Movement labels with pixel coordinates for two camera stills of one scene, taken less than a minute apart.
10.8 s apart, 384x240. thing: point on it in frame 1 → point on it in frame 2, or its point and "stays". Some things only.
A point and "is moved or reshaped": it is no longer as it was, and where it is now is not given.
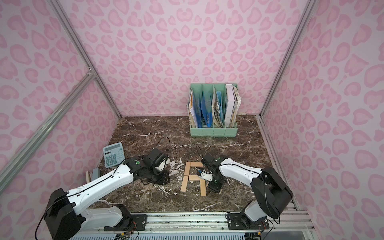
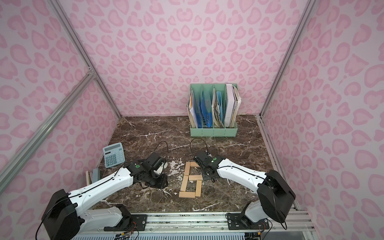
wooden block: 203,189 is moved or reshaped
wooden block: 196,164 stays
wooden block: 194,177 stays
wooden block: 187,169 stays
